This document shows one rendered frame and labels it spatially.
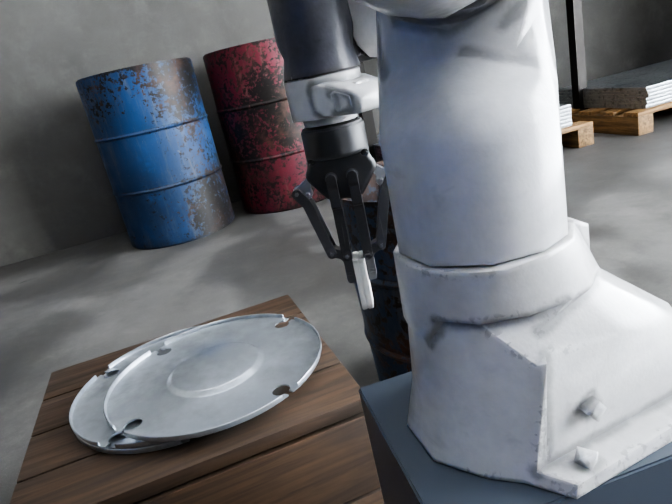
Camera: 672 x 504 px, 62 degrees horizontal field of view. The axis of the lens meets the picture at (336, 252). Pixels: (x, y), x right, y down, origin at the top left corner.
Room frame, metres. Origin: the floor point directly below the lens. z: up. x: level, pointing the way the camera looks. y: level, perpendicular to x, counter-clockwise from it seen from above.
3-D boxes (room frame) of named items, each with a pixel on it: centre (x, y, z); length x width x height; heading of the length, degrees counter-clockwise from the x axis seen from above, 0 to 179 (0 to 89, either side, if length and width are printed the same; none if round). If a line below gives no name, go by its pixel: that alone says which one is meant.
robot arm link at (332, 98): (0.64, -0.04, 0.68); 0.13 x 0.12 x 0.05; 174
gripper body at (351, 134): (0.66, -0.03, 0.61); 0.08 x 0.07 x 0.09; 84
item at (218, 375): (0.67, 0.19, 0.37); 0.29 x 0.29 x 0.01
